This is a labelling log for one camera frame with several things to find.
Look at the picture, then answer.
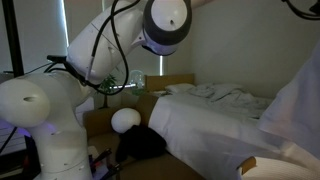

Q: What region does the black cloth pile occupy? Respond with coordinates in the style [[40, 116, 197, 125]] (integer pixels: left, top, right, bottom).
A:
[[114, 124, 168, 164]]

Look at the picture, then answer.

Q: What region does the green potted plant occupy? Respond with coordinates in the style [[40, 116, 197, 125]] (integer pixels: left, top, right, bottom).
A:
[[96, 73, 118, 109]]

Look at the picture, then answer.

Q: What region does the rumpled white duvet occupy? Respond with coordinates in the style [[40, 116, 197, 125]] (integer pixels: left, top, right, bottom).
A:
[[186, 82, 278, 120]]

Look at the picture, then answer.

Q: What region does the white laundry basket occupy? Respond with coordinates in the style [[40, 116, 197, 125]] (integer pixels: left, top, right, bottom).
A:
[[237, 156, 320, 180]]

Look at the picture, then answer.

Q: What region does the black vertical pole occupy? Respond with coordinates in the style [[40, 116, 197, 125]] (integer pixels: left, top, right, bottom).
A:
[[1, 0, 25, 78]]

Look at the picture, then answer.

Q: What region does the wooden headboard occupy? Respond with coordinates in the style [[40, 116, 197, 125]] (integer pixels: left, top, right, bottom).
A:
[[144, 73, 195, 93]]

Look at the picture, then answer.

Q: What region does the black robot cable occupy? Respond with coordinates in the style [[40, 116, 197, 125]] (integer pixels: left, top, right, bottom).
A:
[[24, 0, 320, 98]]

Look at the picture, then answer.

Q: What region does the white pillow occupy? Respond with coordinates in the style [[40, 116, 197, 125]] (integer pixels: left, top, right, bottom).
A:
[[164, 83, 196, 95]]

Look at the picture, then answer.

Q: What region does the red black tool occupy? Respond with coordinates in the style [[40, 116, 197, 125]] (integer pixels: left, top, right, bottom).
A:
[[89, 148, 122, 180]]

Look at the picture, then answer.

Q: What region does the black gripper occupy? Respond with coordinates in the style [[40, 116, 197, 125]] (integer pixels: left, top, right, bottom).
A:
[[308, 0, 320, 16]]

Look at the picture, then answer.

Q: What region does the white round ball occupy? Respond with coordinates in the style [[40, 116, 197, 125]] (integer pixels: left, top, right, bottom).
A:
[[110, 107, 142, 134]]

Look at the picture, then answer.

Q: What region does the white bed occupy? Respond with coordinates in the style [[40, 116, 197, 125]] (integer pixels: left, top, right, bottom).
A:
[[148, 93, 320, 180]]

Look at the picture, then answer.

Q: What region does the clear glass jar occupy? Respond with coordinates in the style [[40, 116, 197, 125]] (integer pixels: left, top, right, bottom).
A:
[[129, 69, 146, 90]]

